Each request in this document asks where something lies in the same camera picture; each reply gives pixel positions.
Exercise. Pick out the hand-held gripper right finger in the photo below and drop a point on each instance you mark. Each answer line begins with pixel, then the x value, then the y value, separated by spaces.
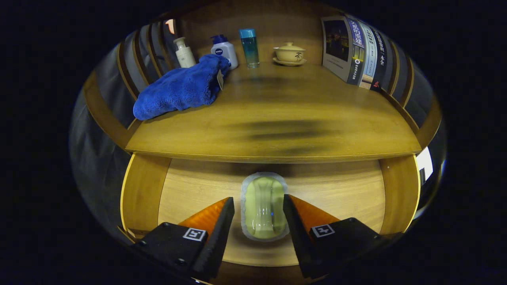
pixel 301 237

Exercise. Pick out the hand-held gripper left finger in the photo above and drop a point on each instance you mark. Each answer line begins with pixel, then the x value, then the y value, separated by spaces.
pixel 216 237

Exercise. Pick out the green scrub brush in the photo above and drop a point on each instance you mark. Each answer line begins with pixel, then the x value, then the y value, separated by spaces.
pixel 263 206

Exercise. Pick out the wooden drawer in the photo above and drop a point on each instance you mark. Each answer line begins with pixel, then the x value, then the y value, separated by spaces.
pixel 198 186

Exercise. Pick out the wooden countertop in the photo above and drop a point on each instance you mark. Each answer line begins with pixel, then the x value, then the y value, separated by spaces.
pixel 297 103

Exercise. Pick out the wooden cabinet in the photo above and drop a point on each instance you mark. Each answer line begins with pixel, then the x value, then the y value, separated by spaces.
pixel 273 16

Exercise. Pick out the blue towel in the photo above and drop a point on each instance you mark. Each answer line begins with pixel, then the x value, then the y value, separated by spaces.
pixel 178 89

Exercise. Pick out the beige lidded teacup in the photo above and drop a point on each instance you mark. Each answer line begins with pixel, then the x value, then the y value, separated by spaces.
pixel 289 54

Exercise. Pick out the white pump bottle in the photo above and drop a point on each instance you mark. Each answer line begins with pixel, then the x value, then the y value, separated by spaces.
pixel 185 55

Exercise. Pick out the white lotion bottle blue cap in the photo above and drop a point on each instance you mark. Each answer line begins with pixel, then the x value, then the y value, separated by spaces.
pixel 226 49

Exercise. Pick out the white spine book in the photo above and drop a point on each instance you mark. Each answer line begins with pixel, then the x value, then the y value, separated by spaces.
pixel 370 59

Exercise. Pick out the black spine book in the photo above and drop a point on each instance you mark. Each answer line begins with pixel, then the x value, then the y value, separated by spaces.
pixel 381 63

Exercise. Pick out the teal bottle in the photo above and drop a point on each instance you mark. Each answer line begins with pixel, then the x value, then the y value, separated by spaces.
pixel 250 47

